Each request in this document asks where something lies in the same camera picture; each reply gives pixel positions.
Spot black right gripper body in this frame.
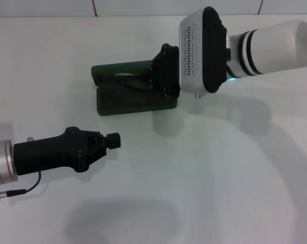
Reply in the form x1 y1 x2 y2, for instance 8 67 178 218
149 43 182 101

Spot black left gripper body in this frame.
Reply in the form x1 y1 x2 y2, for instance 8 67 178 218
13 126 103 174

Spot black glasses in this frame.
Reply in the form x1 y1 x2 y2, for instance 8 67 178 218
114 72 154 90

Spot green glasses case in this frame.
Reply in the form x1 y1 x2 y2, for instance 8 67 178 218
91 59 178 117

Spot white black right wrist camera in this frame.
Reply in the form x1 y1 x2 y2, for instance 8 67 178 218
179 7 232 95

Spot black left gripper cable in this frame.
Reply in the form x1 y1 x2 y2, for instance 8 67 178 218
0 136 42 204

